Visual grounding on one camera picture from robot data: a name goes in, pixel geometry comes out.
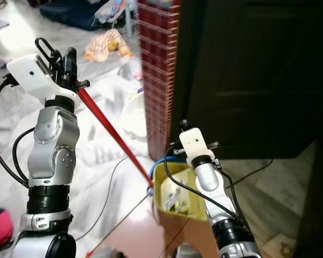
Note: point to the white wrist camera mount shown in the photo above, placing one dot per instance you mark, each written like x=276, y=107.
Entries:
x=195, y=145
x=29, y=72

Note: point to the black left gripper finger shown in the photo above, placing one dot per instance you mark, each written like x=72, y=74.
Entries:
x=46, y=48
x=70, y=60

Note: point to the white plastic basin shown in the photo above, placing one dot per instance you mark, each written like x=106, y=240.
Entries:
x=135, y=115

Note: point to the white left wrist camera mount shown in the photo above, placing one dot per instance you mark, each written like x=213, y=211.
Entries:
x=29, y=72

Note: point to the dark wooden door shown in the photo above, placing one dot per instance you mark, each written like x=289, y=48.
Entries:
x=258, y=75

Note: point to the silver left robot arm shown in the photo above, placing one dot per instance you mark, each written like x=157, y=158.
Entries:
x=54, y=145

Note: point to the yellow ball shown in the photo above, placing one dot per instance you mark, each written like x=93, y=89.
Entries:
x=113, y=45

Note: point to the red tiled pillar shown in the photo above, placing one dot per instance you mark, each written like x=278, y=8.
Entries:
x=156, y=70

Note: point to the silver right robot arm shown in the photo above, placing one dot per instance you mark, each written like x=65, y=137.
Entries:
x=210, y=183

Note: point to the pink cloth bundle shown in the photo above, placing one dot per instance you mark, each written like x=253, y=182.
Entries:
x=0, y=230

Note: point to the white plastic chair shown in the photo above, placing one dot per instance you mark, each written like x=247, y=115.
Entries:
x=118, y=12

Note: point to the yellow dustpan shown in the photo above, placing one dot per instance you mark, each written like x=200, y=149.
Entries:
x=169, y=183

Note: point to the dark blue mat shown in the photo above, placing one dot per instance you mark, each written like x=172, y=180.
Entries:
x=70, y=13

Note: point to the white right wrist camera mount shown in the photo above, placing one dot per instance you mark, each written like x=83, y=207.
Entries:
x=195, y=145

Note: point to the orange patterned cloth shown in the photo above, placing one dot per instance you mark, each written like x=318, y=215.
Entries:
x=102, y=47

